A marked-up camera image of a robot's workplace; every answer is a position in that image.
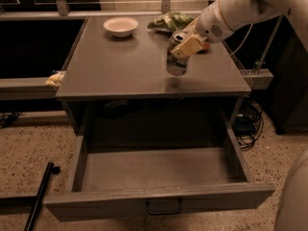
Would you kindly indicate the metal rail frame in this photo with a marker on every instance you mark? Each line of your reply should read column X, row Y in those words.
column 26, row 89

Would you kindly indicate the open grey drawer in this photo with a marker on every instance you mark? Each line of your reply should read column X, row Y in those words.
column 120, row 164

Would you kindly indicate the white bowl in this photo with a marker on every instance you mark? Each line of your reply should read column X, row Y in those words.
column 121, row 27

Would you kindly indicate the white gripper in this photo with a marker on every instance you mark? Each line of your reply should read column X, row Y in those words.
column 210, row 27

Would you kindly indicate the yellow snack bag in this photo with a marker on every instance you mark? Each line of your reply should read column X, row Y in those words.
column 56, row 79

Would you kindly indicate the grey cabinet counter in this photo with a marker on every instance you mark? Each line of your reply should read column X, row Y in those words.
column 104, row 67

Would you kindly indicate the orange fruit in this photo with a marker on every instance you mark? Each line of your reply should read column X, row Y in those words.
column 205, row 46

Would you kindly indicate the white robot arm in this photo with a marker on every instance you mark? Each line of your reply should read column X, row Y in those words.
column 238, row 13

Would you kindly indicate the black pole on floor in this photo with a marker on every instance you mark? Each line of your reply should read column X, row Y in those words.
column 35, row 210

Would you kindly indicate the green chip bag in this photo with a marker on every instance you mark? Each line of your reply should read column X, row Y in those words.
column 169, row 22

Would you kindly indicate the black drawer handle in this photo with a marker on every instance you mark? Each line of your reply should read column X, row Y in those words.
column 161, row 207

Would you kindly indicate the green white 7up can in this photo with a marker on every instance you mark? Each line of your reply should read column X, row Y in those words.
column 176, row 67

